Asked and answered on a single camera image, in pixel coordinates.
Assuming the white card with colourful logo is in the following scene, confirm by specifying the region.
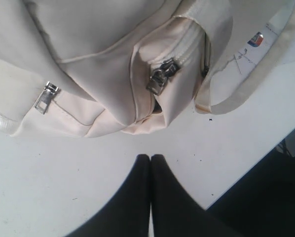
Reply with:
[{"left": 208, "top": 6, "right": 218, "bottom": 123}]
[{"left": 226, "top": 12, "right": 289, "bottom": 78}]

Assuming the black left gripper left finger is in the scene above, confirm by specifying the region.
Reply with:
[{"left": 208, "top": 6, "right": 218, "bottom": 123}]
[{"left": 67, "top": 155, "right": 150, "bottom": 237}]

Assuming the cream fabric duffel bag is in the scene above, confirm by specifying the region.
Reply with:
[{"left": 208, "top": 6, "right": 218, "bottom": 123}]
[{"left": 0, "top": 0, "right": 295, "bottom": 138}]

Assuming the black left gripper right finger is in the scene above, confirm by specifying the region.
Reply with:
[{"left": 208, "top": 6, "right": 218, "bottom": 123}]
[{"left": 150, "top": 155, "right": 236, "bottom": 237}]

